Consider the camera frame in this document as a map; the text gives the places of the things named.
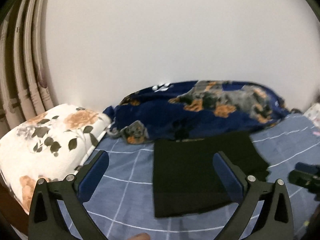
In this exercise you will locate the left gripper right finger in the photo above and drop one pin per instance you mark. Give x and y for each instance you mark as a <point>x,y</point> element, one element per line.
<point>275,220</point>

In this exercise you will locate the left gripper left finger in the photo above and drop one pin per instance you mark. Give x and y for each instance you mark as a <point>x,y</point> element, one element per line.
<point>45,218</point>

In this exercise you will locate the black pants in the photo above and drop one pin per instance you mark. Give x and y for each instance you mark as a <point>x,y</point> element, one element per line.
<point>184,179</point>

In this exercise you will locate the person's left hand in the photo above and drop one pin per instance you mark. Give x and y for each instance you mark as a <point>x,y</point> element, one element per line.
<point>140,236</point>

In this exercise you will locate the white patterned cloth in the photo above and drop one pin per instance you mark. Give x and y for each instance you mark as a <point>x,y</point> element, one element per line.
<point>313,114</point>

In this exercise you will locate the white floral pillow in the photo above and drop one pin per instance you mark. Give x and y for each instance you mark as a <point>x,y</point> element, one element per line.
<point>51,145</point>

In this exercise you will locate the blue grid bedsheet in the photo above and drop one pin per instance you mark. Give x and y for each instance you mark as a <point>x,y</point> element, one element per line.
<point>122,204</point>

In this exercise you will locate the beige curtain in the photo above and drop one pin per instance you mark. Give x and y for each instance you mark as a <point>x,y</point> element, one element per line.
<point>24,90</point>

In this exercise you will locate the navy dog print blanket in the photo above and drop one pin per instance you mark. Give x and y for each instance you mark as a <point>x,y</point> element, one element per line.
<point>195,110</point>

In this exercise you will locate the brown wooden bed frame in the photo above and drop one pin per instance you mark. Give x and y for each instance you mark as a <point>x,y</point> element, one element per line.
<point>13,212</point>

